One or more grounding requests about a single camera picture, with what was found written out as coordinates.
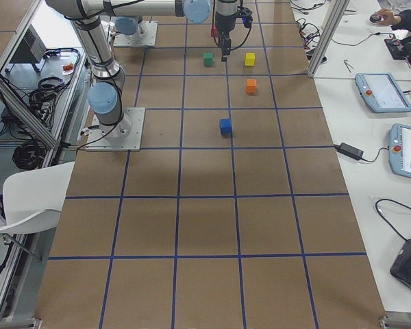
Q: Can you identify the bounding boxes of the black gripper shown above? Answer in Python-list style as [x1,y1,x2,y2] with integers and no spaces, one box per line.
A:
[214,0,236,62]

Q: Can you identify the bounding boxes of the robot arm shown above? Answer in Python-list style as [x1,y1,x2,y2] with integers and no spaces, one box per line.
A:
[104,1,240,62]
[46,1,211,138]

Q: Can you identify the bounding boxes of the green wooden block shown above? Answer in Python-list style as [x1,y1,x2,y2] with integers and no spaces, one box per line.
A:
[203,52,214,67]

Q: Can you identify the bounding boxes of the yellow wooden block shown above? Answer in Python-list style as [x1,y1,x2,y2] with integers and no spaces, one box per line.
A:
[244,52,256,67]

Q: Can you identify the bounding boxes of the orange wooden block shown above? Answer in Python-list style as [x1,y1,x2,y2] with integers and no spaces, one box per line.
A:
[245,79,258,95]

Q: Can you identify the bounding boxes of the blue wooden block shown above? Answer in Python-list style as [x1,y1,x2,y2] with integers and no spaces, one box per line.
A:
[219,118,232,136]

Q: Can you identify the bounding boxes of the person hand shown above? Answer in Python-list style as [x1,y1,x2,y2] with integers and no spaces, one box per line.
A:
[375,9,398,26]

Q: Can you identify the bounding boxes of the upper teach pendant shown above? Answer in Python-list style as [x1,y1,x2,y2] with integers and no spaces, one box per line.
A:
[355,73,411,113]

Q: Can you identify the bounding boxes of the teach pendant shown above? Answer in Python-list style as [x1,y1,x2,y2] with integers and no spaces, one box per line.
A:
[388,123,411,178]
[355,73,411,113]

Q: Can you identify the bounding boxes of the black power adapter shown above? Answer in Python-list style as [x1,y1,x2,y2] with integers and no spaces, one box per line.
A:
[334,143,364,160]

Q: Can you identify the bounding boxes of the grey electronics box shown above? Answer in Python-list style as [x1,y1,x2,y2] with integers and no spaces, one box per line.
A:
[10,25,47,73]

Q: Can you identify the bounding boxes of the lower teach pendant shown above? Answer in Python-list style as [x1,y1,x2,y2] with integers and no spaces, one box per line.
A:
[388,123,411,178]

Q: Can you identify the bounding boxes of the white chair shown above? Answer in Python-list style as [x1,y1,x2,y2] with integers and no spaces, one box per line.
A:
[0,162,75,234]

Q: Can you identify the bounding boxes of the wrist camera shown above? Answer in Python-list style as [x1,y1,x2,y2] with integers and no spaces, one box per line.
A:
[239,7,253,29]

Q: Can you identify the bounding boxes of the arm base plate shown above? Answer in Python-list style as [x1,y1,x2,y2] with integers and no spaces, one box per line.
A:
[84,108,145,151]
[113,21,158,48]

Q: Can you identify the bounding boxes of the aluminium frame post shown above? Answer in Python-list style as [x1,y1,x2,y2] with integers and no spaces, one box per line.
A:
[308,0,349,77]

